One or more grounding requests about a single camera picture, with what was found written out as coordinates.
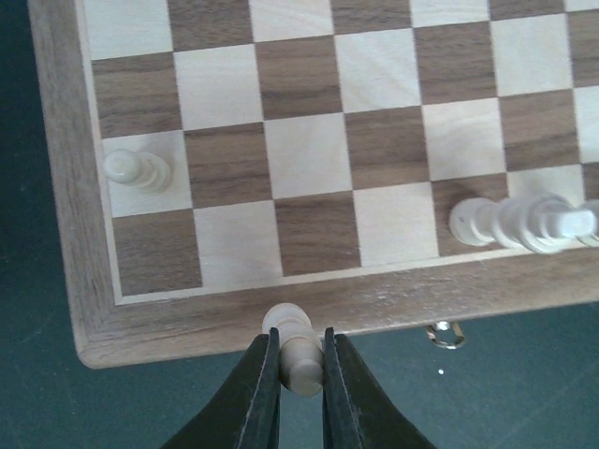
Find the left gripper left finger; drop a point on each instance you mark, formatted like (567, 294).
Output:
(245, 411)

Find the light pawn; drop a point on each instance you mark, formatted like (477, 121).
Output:
(144, 171)

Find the wooden chess board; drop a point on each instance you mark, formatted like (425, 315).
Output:
(317, 149)

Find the light knight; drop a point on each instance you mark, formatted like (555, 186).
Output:
(301, 366)

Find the light queen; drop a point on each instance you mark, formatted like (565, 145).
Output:
(544, 224)

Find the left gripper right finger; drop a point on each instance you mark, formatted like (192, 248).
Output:
(357, 413)

